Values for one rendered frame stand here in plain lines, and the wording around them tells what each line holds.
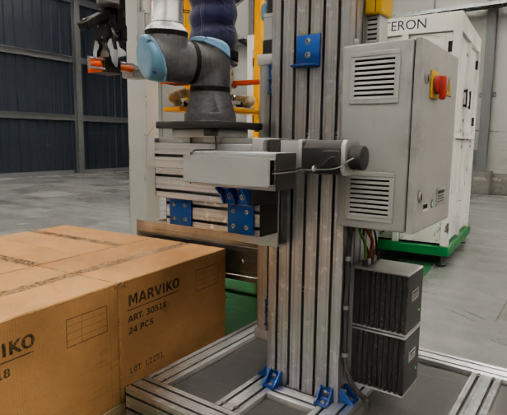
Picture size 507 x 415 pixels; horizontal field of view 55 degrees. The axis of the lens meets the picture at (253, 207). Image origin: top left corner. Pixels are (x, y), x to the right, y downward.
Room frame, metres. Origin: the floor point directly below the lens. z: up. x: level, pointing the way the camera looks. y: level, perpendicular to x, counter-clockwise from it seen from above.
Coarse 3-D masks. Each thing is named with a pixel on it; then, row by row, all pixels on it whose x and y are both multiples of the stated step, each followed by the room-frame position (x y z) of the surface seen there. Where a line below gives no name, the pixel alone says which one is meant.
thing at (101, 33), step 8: (104, 8) 1.74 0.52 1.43; (112, 8) 1.74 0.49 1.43; (120, 8) 1.77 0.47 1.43; (112, 16) 1.74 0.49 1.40; (120, 16) 1.77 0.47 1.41; (104, 24) 1.72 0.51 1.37; (112, 24) 1.72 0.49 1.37; (120, 24) 1.77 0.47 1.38; (96, 32) 1.74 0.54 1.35; (104, 32) 1.72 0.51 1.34; (120, 32) 1.76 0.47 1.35; (104, 40) 1.76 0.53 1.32; (120, 40) 1.76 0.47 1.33
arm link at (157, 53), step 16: (160, 0) 1.32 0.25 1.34; (176, 0) 1.34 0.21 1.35; (160, 16) 1.32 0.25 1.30; (176, 16) 1.34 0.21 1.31; (144, 32) 1.36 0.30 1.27; (160, 32) 1.31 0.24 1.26; (176, 32) 1.32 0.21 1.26; (144, 48) 1.32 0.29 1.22; (160, 48) 1.30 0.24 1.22; (176, 48) 1.32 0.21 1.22; (192, 48) 1.36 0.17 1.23; (144, 64) 1.33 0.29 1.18; (160, 64) 1.30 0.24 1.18; (176, 64) 1.33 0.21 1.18; (192, 64) 1.35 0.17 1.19; (160, 80) 1.35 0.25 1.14; (176, 80) 1.36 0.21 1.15
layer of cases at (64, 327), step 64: (0, 256) 1.80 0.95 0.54; (64, 256) 1.81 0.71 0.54; (128, 256) 1.82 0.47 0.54; (192, 256) 1.83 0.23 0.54; (0, 320) 1.15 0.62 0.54; (64, 320) 1.30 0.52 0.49; (128, 320) 1.51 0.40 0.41; (192, 320) 1.79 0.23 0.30; (0, 384) 1.13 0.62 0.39; (64, 384) 1.29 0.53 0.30; (128, 384) 1.50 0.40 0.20
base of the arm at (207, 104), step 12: (192, 96) 1.41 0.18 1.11; (204, 96) 1.39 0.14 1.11; (216, 96) 1.40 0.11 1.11; (228, 96) 1.43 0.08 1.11; (192, 108) 1.40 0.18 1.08; (204, 108) 1.38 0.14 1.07; (216, 108) 1.39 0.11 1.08; (228, 108) 1.41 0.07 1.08; (192, 120) 1.39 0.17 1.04; (228, 120) 1.40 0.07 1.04
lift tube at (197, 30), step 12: (192, 0) 2.18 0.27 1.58; (204, 0) 2.14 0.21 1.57; (216, 0) 2.14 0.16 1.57; (228, 0) 2.17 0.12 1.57; (192, 12) 2.17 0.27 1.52; (204, 12) 2.13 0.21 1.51; (216, 12) 2.13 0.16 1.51; (228, 12) 2.16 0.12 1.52; (192, 24) 2.18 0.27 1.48; (204, 24) 2.15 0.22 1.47; (216, 24) 2.15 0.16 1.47; (228, 24) 2.18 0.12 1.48; (192, 36) 2.18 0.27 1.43; (204, 36) 2.14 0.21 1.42; (216, 36) 2.14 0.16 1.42; (228, 36) 2.16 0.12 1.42
